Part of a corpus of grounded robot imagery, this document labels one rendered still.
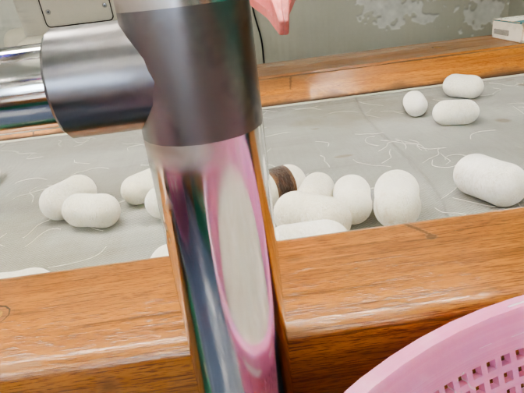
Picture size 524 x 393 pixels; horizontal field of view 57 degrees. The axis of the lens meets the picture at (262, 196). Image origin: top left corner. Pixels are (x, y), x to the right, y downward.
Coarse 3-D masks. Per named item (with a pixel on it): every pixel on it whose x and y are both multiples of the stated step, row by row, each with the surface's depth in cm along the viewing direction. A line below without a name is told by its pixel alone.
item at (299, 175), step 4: (292, 168) 26; (296, 168) 26; (292, 172) 26; (296, 172) 26; (300, 172) 26; (296, 176) 26; (300, 176) 26; (304, 176) 27; (272, 180) 25; (296, 180) 26; (300, 180) 26; (272, 184) 25; (296, 184) 26; (300, 184) 26; (272, 188) 25; (276, 188) 25; (272, 192) 25; (276, 192) 25; (272, 196) 25; (276, 196) 26; (272, 200) 26; (276, 200) 26
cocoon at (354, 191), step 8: (344, 176) 25; (352, 176) 24; (360, 176) 25; (336, 184) 25; (344, 184) 24; (352, 184) 23; (360, 184) 24; (368, 184) 25; (336, 192) 24; (344, 192) 23; (352, 192) 23; (360, 192) 23; (368, 192) 24; (344, 200) 23; (352, 200) 23; (360, 200) 23; (368, 200) 23; (352, 208) 23; (360, 208) 23; (368, 208) 23; (352, 216) 23; (360, 216) 23; (368, 216) 23; (352, 224) 23
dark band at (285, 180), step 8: (272, 168) 26; (280, 168) 26; (288, 168) 26; (272, 176) 26; (280, 176) 26; (288, 176) 26; (280, 184) 26; (288, 184) 26; (280, 192) 26; (288, 192) 26
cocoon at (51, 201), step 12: (72, 180) 28; (84, 180) 28; (48, 192) 27; (60, 192) 27; (72, 192) 28; (84, 192) 28; (96, 192) 29; (48, 204) 27; (60, 204) 27; (48, 216) 27; (60, 216) 27
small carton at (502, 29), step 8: (512, 16) 54; (520, 16) 53; (496, 24) 54; (504, 24) 52; (512, 24) 50; (520, 24) 49; (496, 32) 54; (504, 32) 52; (512, 32) 51; (520, 32) 49; (512, 40) 51; (520, 40) 50
